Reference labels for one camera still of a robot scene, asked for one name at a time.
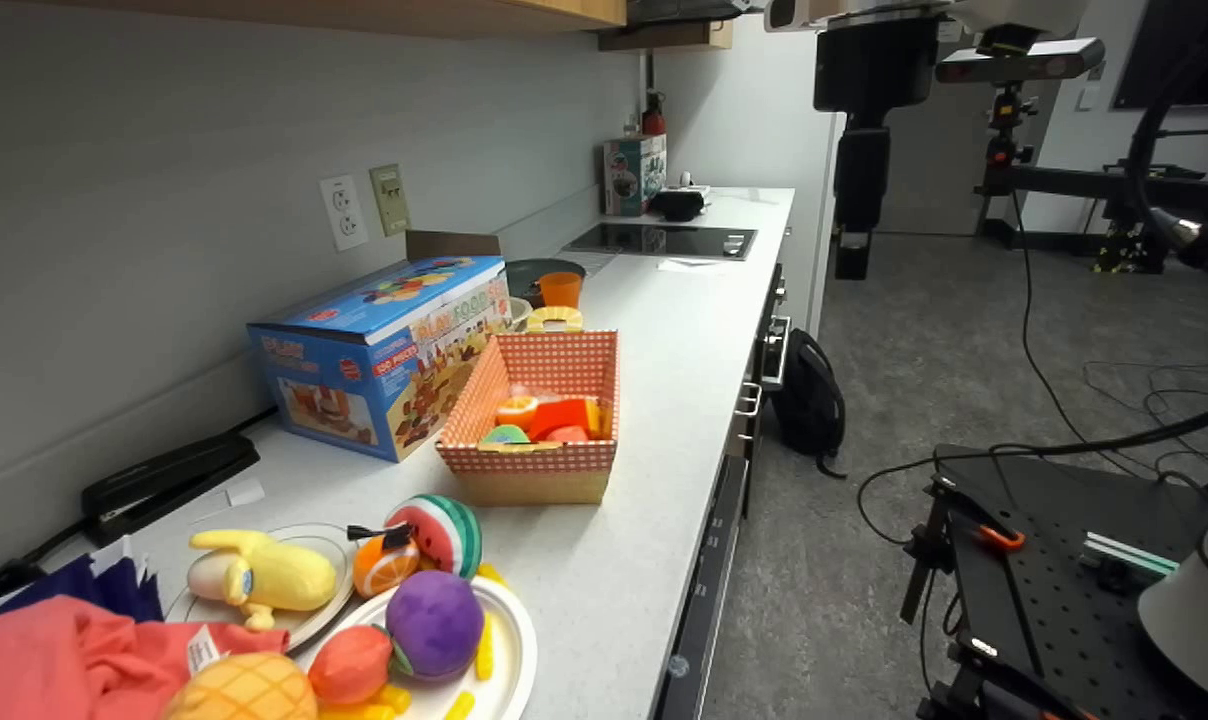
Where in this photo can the orange plush toy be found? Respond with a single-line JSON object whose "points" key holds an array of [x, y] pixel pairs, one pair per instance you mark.
{"points": [[546, 417]]}

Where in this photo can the red checkered basket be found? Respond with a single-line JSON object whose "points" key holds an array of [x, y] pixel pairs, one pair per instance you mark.
{"points": [[548, 470]]}

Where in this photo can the green plush toy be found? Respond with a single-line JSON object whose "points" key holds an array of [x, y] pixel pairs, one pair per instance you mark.
{"points": [[506, 437]]}

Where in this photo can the blue toy food box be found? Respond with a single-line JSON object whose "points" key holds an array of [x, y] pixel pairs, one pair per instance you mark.
{"points": [[380, 361]]}

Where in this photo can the watermelon plush toy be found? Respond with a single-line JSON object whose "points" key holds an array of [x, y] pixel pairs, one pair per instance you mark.
{"points": [[427, 534]]}

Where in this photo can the purple plush toy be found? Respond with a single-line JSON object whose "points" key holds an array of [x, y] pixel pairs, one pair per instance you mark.
{"points": [[432, 622]]}

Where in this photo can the peach plush toy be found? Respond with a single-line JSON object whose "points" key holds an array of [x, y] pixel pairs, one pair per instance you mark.
{"points": [[353, 666]]}

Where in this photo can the yellow banana plush toy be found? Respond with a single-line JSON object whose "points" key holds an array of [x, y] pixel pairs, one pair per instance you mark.
{"points": [[257, 572]]}

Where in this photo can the pineapple plush toy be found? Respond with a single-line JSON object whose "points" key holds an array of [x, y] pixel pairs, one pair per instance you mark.
{"points": [[253, 684]]}

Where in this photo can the orange plastic cup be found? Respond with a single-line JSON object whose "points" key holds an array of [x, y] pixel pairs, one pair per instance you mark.
{"points": [[561, 291]]}

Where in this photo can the black induction cooktop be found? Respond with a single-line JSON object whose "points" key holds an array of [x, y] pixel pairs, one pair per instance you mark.
{"points": [[665, 240]]}

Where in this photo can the black backpack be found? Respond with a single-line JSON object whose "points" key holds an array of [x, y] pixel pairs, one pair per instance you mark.
{"points": [[811, 400]]}

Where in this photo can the white paper plate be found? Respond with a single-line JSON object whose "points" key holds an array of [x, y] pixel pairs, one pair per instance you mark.
{"points": [[497, 680], [300, 624]]}

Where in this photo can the wooden upper cabinet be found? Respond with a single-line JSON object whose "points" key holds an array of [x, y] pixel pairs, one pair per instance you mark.
{"points": [[403, 16]]}

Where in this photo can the black perforated robot table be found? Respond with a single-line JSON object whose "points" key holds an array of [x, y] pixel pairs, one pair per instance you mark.
{"points": [[1048, 631]]}

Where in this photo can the pink cloth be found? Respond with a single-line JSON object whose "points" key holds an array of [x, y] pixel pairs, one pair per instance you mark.
{"points": [[78, 661]]}

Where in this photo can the beige wall switch plate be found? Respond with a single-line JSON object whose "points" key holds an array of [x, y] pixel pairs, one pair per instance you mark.
{"points": [[389, 198]]}

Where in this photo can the white wall outlet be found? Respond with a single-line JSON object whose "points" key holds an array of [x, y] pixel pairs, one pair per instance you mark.
{"points": [[345, 214]]}

